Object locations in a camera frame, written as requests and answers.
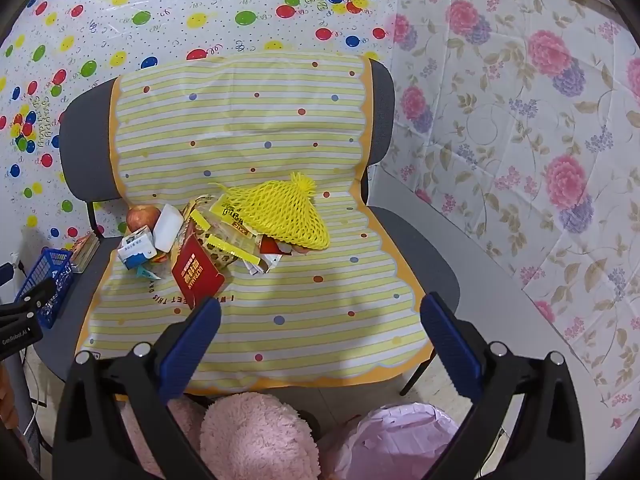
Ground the balloon print tablecloth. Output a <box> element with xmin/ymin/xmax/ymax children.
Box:
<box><xmin>0</xmin><ymin>0</ymin><xmax>401</xmax><ymax>261</ymax></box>

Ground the yellow snack wrapper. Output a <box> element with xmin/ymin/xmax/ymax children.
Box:
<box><xmin>182</xmin><ymin>195</ymin><xmax>261</xmax><ymax>261</ymax></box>

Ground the pink bin with liner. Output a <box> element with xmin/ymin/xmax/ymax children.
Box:
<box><xmin>317</xmin><ymin>402</ymin><xmax>461</xmax><ymax>480</ymax></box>

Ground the floral print cloth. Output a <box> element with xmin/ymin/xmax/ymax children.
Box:
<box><xmin>370</xmin><ymin>0</ymin><xmax>640</xmax><ymax>431</ymax></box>

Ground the red apple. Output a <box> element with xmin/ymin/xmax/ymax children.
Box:
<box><xmin>126</xmin><ymin>205</ymin><xmax>162</xmax><ymax>233</ymax></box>

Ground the blue plastic basket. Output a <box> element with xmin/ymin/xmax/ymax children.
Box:
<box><xmin>24</xmin><ymin>247</ymin><xmax>75</xmax><ymax>330</ymax></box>

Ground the blue and white milk carton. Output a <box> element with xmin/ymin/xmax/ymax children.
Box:
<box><xmin>117</xmin><ymin>226</ymin><xmax>156</xmax><ymax>270</ymax></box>

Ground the red paper packet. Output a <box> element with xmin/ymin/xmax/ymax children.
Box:
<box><xmin>171</xmin><ymin>234</ymin><xmax>226</xmax><ymax>307</ymax></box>

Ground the woven bamboo basket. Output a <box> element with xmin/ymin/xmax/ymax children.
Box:
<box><xmin>197</xmin><ymin>230</ymin><xmax>238</xmax><ymax>267</ymax></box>

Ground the yellow foam fruit net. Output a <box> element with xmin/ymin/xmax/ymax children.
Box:
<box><xmin>209</xmin><ymin>171</ymin><xmax>332</xmax><ymax>252</ymax></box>

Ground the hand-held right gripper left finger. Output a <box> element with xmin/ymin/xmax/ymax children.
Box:
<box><xmin>52</xmin><ymin>296</ymin><xmax>223</xmax><ymax>480</ymax></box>

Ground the stack of books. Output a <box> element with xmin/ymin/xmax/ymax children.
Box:
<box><xmin>70</xmin><ymin>232</ymin><xmax>101</xmax><ymax>273</ymax></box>

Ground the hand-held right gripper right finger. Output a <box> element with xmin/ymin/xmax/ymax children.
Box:
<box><xmin>419</xmin><ymin>291</ymin><xmax>576</xmax><ymax>480</ymax></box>

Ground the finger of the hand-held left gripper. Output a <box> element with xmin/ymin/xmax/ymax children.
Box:
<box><xmin>11</xmin><ymin>277</ymin><xmax>58</xmax><ymax>312</ymax></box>

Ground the yellow striped dotted cloth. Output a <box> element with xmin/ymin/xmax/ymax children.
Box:
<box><xmin>75</xmin><ymin>52</ymin><xmax>436</xmax><ymax>396</ymax></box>

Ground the white crumpled wrapper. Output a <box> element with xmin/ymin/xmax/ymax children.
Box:
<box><xmin>247</xmin><ymin>249</ymin><xmax>282</xmax><ymax>276</ymax></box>

